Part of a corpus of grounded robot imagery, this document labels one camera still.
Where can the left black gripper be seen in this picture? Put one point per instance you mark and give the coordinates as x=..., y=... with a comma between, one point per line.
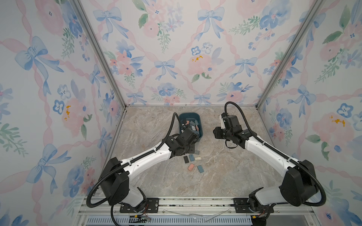
x=192, y=149

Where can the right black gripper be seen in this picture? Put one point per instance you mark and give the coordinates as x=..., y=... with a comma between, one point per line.
x=217, y=133

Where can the blue eraser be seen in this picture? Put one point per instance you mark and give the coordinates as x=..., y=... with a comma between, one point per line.
x=191, y=158

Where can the teal eraser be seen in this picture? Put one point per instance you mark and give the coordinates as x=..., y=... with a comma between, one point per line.
x=200, y=169

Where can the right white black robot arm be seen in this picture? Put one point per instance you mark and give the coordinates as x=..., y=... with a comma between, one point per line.
x=300, y=185

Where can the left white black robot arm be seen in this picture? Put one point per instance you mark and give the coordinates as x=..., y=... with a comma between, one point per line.
x=113, y=185

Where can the dark teal storage box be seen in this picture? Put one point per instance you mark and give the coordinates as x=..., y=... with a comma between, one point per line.
x=191, y=117

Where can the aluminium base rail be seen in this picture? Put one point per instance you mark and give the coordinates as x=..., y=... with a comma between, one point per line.
x=196, y=211

